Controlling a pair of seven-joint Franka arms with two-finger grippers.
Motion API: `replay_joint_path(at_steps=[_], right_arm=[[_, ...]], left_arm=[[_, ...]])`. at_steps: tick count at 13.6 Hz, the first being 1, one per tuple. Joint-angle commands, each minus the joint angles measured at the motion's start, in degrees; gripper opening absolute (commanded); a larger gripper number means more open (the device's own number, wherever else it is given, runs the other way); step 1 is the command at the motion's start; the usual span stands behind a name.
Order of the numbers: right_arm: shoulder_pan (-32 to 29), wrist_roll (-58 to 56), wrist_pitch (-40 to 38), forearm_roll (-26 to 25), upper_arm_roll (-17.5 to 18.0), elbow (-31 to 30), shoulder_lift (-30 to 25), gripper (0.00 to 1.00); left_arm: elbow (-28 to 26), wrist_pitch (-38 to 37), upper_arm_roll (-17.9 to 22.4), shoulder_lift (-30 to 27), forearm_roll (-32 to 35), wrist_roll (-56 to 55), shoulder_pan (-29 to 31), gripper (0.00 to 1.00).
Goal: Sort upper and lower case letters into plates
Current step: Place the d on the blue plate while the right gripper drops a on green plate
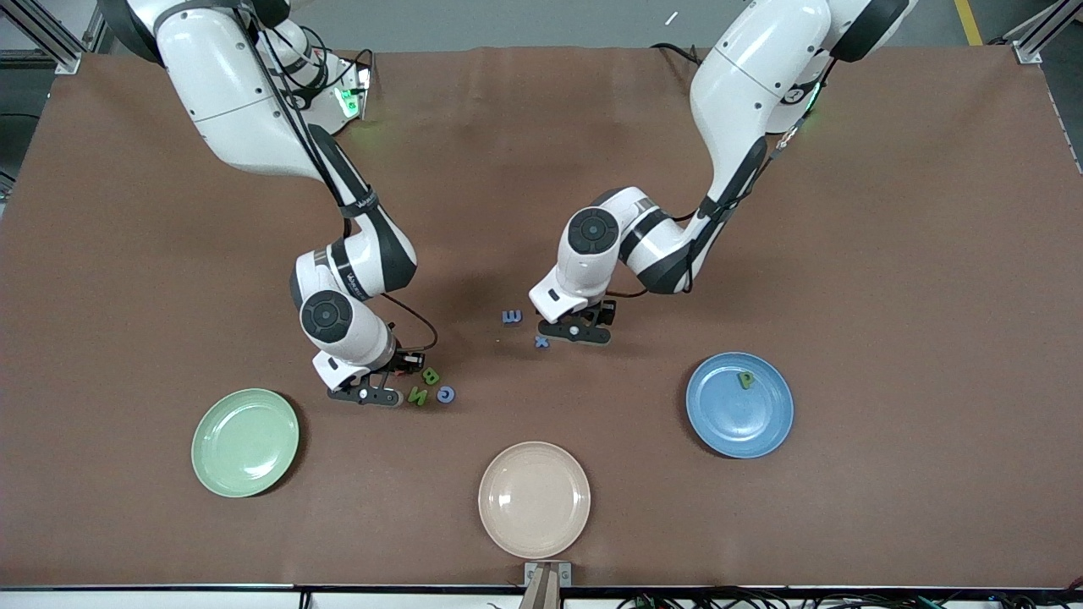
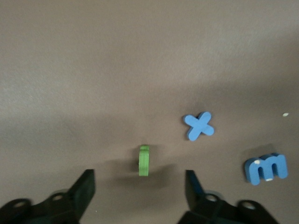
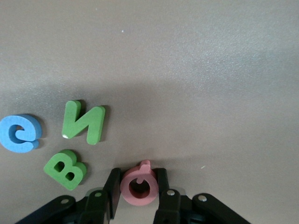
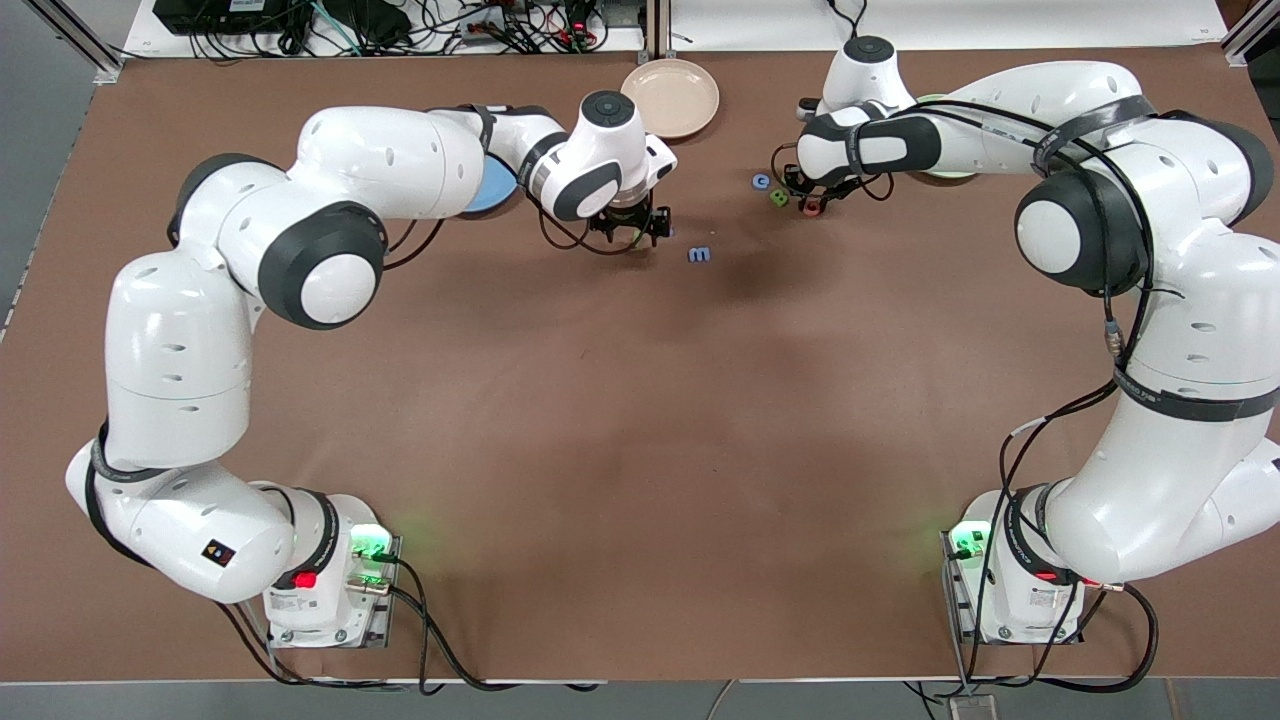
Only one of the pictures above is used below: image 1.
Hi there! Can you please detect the green round plate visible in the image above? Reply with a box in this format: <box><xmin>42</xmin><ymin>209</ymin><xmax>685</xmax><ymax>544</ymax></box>
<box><xmin>190</xmin><ymin>387</ymin><xmax>301</xmax><ymax>499</ymax></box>

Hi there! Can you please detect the blue round plate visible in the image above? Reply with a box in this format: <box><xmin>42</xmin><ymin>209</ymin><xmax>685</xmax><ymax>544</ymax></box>
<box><xmin>684</xmin><ymin>351</ymin><xmax>795</xmax><ymax>460</ymax></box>

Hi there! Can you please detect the beige round plate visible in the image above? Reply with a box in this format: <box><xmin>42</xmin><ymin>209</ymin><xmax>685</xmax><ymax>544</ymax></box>
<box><xmin>477</xmin><ymin>441</ymin><xmax>592</xmax><ymax>560</ymax></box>

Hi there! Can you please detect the brown table cover mat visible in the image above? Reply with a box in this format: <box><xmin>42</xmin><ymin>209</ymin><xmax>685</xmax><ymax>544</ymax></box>
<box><xmin>0</xmin><ymin>44</ymin><xmax>1083</xmax><ymax>589</ymax></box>

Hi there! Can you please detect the yellow floor tape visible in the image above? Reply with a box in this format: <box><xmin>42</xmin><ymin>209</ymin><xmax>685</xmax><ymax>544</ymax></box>
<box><xmin>954</xmin><ymin>0</ymin><xmax>985</xmax><ymax>46</ymax></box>

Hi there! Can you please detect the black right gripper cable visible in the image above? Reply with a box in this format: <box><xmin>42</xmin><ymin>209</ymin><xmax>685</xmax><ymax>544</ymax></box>
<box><xmin>241</xmin><ymin>0</ymin><xmax>439</xmax><ymax>354</ymax></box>

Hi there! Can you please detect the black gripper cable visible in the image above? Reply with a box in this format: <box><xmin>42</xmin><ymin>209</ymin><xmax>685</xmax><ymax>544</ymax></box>
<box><xmin>602</xmin><ymin>55</ymin><xmax>838</xmax><ymax>299</ymax></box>
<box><xmin>241</xmin><ymin>0</ymin><xmax>439</xmax><ymax>354</ymax></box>

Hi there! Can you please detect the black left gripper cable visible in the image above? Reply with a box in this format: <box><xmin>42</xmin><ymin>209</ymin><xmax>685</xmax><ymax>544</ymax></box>
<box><xmin>602</xmin><ymin>55</ymin><xmax>838</xmax><ymax>299</ymax></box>

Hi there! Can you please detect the black left arm base cable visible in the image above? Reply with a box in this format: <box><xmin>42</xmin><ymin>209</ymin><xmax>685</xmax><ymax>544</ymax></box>
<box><xmin>650</xmin><ymin>42</ymin><xmax>703</xmax><ymax>67</ymax></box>

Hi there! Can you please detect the black arm base cable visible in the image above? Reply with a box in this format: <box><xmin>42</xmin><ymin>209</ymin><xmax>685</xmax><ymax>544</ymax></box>
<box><xmin>650</xmin><ymin>42</ymin><xmax>703</xmax><ymax>67</ymax></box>
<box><xmin>279</xmin><ymin>21</ymin><xmax>376</xmax><ymax>94</ymax></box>

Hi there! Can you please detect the black cable bundle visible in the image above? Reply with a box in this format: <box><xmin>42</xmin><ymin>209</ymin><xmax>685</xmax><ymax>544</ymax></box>
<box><xmin>618</xmin><ymin>588</ymin><xmax>1083</xmax><ymax>609</ymax></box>

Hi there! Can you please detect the white table edge rail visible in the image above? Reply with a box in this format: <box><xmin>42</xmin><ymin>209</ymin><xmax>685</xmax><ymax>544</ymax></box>
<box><xmin>0</xmin><ymin>586</ymin><xmax>1083</xmax><ymax>609</ymax></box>

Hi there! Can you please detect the black right arm base cable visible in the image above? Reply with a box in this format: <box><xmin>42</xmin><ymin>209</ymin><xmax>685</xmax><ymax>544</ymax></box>
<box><xmin>279</xmin><ymin>21</ymin><xmax>376</xmax><ymax>94</ymax></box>

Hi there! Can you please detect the aluminium frame profile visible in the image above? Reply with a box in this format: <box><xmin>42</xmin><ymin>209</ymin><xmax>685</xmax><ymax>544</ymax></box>
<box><xmin>1003</xmin><ymin>0</ymin><xmax>1083</xmax><ymax>65</ymax></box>
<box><xmin>0</xmin><ymin>0</ymin><xmax>111</xmax><ymax>74</ymax></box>

